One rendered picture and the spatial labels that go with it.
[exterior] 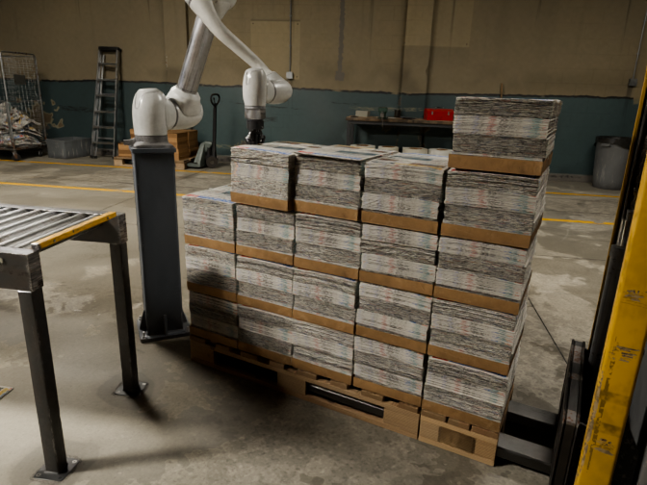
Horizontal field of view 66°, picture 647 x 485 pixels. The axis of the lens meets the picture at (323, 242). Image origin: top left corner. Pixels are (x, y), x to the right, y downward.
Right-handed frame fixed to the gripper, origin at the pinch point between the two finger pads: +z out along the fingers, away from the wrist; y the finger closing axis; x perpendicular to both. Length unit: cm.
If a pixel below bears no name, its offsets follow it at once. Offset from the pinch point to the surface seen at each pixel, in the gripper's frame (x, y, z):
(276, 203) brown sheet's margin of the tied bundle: -25.0, -20.6, 9.6
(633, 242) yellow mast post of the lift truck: -144, -37, 0
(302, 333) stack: -37, -18, 64
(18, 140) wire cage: 710, 323, 67
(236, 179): -4.3, -19.3, 2.6
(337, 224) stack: -51, -18, 15
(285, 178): -28.6, -20.2, -0.7
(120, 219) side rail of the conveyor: 28, -51, 18
